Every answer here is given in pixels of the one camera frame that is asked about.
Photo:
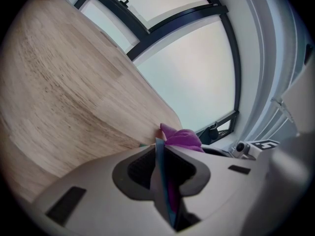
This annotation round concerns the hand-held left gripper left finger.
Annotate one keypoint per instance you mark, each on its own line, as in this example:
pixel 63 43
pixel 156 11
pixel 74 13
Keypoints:
pixel 98 200

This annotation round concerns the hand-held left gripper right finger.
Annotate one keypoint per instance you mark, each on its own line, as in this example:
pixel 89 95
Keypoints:
pixel 221 185

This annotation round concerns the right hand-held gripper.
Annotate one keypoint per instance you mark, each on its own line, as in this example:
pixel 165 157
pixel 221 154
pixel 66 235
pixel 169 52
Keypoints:
pixel 242 149

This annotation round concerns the purple cloth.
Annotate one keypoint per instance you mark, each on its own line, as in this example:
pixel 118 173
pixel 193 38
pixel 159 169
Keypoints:
pixel 184 139

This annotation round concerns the green rectangular board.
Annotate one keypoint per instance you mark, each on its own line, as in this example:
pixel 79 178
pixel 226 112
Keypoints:
pixel 160 154

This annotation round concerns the black mesh office chair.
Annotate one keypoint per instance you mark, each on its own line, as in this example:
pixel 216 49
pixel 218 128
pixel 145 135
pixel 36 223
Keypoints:
pixel 213 133

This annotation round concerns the large black framed window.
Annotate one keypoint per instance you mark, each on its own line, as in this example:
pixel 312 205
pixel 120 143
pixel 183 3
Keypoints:
pixel 231 58

